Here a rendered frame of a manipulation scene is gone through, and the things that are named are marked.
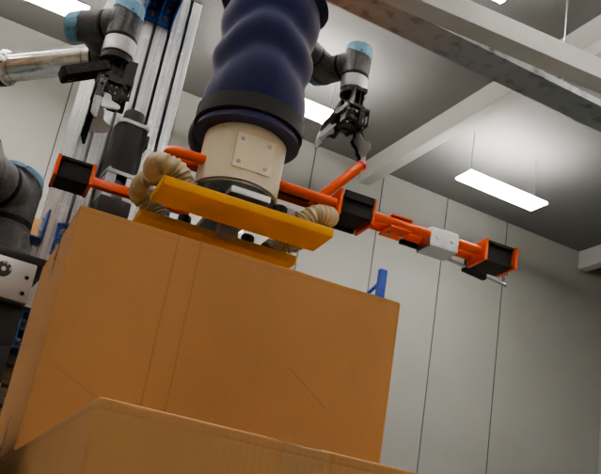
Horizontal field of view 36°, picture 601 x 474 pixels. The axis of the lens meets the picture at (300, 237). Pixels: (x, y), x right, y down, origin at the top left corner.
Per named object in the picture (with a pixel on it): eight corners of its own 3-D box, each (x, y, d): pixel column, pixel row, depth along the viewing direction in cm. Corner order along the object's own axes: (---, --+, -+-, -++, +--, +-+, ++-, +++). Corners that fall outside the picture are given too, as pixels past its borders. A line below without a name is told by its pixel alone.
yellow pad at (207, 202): (162, 183, 164) (167, 158, 165) (149, 201, 172) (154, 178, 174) (334, 238, 174) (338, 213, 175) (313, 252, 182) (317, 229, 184)
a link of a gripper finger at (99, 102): (119, 113, 198) (123, 94, 206) (93, 103, 196) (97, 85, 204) (116, 124, 199) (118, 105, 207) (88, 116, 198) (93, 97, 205)
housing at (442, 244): (430, 244, 195) (433, 225, 197) (415, 253, 201) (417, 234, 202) (458, 253, 197) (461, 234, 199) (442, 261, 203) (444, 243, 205)
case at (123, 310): (12, 450, 134) (81, 203, 149) (-16, 467, 169) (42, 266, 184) (372, 528, 154) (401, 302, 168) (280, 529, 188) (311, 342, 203)
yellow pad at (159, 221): (137, 216, 180) (144, 194, 182) (127, 231, 189) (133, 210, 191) (296, 264, 190) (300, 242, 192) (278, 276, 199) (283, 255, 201)
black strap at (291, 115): (212, 93, 176) (215, 75, 178) (180, 139, 197) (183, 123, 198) (318, 131, 183) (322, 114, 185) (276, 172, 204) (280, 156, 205)
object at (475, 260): (484, 258, 198) (486, 237, 200) (466, 267, 204) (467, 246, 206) (516, 269, 200) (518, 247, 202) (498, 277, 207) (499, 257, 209)
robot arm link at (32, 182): (42, 231, 223) (56, 181, 228) (10, 207, 211) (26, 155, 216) (1, 229, 227) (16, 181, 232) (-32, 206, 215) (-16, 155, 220)
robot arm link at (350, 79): (336, 80, 256) (360, 90, 259) (334, 94, 254) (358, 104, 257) (350, 69, 249) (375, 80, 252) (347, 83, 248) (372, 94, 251)
